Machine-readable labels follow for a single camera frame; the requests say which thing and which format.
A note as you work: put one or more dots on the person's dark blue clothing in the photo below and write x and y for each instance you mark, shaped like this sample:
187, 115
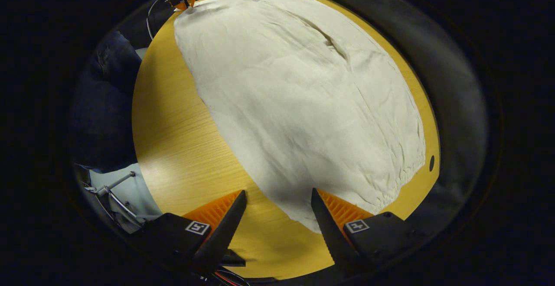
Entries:
104, 104

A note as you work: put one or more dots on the metal frame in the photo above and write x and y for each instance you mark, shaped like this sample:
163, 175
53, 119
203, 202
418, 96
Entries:
117, 201

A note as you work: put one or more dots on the white jeans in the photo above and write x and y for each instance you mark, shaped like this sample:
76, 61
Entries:
295, 104

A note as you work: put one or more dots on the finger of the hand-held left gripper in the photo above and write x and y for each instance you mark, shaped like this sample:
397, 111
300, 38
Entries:
185, 4

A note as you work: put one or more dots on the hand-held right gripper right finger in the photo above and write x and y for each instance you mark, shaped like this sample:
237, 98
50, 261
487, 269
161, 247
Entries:
331, 238

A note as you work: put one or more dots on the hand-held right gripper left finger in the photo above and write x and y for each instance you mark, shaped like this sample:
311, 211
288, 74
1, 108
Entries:
221, 238

